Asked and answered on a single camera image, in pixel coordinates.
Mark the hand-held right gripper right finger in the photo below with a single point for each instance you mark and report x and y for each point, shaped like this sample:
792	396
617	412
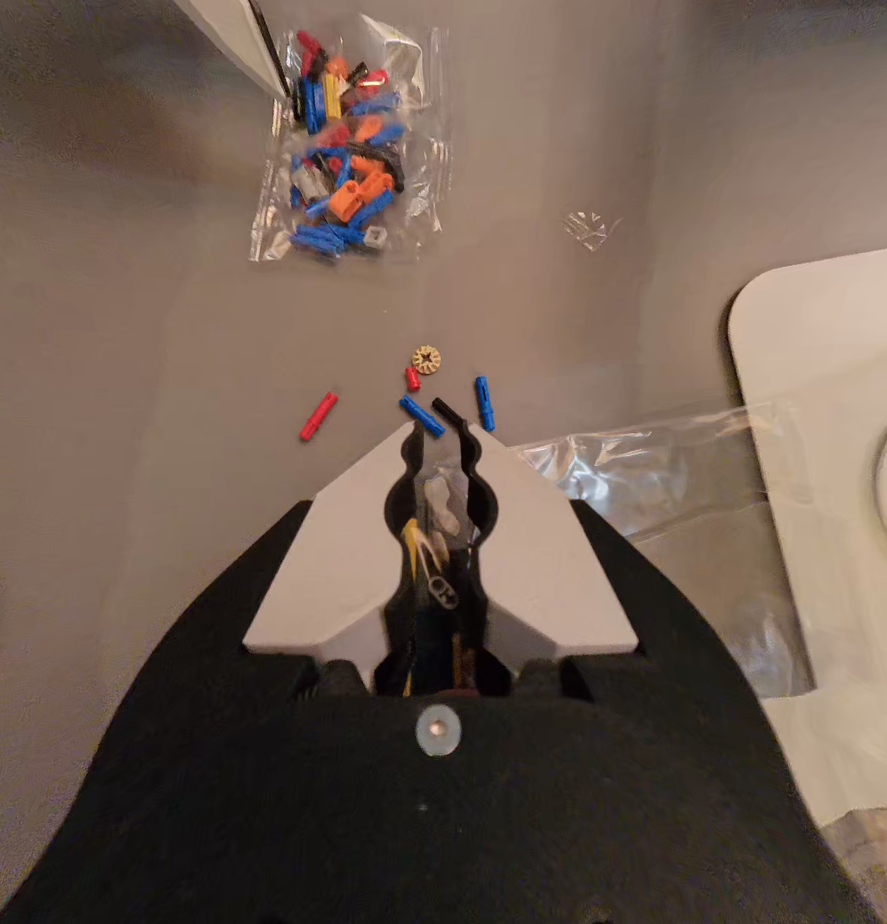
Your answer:
551	577

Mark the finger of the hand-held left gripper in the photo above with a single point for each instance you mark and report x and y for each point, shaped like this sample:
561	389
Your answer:
234	32

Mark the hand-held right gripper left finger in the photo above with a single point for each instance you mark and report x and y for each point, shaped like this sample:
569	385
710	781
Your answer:
320	577

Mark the large clear bag of lego parts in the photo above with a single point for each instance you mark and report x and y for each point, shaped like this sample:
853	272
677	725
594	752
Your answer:
631	476

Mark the clear bag of small lego pieces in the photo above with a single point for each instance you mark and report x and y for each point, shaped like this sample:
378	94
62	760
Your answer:
349	151

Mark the long red lego pin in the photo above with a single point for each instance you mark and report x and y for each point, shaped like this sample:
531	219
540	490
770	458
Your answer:
318	416

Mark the blue lego pin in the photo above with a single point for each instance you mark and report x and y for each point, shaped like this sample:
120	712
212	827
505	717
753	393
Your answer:
484	403
421	416

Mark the black lego pin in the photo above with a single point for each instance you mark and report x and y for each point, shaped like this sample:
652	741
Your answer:
447	410

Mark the short red lego pin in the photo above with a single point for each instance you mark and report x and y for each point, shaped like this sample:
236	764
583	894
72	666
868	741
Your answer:
412	378

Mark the tan lego gear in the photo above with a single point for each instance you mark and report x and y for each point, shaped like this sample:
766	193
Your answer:
427	359

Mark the white rounded board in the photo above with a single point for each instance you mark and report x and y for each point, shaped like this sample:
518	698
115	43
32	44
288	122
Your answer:
811	375

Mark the small clear plastic scrap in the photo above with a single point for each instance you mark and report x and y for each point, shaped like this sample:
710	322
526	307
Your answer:
589	229

